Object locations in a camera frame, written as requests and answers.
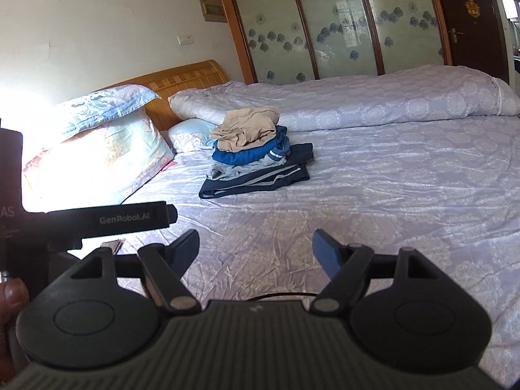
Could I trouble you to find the tan pants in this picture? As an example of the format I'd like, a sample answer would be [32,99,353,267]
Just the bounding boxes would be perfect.
[210,108,280,151]

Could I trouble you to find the lilac satin bedsheet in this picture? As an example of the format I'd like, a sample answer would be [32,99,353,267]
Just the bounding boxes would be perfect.
[122,116,520,387]

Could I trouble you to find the small light blue pillow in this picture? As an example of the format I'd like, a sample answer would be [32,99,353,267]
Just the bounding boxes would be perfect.
[167,119,220,153]

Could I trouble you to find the navy striped pants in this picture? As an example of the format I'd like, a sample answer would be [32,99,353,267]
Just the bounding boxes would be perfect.
[199,143,314,200]

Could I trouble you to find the wooden headboard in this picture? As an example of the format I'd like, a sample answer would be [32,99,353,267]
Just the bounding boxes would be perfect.
[91,60,232,131]

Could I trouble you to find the wall electrical panel box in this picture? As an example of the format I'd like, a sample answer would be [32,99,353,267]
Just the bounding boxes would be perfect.
[198,0,227,23]

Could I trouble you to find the person's left hand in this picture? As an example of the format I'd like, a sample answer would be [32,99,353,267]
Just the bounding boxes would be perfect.
[0,280,32,374]

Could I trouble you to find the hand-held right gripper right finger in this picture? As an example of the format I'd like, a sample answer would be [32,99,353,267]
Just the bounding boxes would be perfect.
[311,229,441,317]

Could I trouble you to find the blue floral pillow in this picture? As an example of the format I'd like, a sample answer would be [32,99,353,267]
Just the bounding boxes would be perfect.
[48,84,162,144]

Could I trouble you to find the light grey garment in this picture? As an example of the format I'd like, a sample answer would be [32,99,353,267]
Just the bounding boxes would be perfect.
[205,155,287,182]

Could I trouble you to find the blue garment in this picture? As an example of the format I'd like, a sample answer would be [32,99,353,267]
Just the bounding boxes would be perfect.
[212,126,291,166]

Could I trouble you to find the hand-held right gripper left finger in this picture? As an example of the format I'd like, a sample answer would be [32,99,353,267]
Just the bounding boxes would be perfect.
[70,229,201,316]

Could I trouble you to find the wooden wardrobe with frosted doors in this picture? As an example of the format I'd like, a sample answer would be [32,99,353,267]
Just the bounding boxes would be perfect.
[214,0,448,87]

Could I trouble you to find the large pastel pillow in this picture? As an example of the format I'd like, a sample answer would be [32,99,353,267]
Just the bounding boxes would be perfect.
[22,108,175,213]

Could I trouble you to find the black cable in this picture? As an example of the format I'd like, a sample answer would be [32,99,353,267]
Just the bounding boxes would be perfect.
[256,291,320,302]

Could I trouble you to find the pale patterned quilt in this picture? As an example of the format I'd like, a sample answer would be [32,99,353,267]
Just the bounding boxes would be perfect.
[168,64,520,133]

